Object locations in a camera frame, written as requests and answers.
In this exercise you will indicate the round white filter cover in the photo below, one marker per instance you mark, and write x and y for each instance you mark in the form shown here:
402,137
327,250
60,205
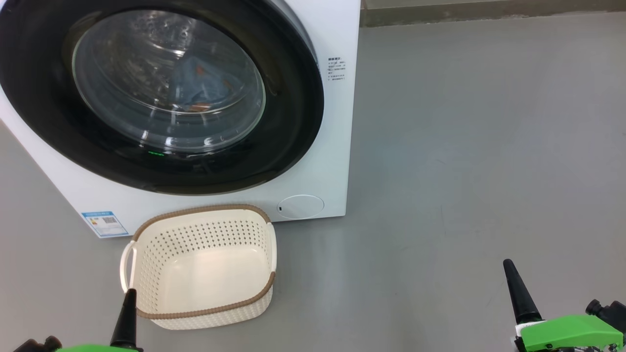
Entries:
300,206

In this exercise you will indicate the blue garment orange print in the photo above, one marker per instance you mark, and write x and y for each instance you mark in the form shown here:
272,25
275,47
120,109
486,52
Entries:
205,80
198,106

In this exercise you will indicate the black glass washer door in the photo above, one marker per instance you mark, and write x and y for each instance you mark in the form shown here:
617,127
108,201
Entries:
39,98

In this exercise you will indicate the blue energy label sticker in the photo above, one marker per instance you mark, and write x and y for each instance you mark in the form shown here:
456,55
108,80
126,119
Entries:
104,224

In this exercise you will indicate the stainless steel washing machine drum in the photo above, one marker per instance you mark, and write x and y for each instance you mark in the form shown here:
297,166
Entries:
127,58

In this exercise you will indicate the cream perforated laundry basket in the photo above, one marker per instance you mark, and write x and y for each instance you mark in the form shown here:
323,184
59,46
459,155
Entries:
210,278

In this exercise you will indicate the white front-load washing machine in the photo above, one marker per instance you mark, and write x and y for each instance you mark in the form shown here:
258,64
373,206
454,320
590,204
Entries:
332,146

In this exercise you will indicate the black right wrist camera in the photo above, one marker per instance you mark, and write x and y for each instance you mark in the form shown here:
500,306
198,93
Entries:
611,313

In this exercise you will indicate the small printed text sticker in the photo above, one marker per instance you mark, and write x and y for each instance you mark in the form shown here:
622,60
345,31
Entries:
337,68

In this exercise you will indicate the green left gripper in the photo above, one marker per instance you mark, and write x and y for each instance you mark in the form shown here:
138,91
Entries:
98,349

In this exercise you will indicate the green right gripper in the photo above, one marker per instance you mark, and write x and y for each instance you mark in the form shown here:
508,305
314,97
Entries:
572,332

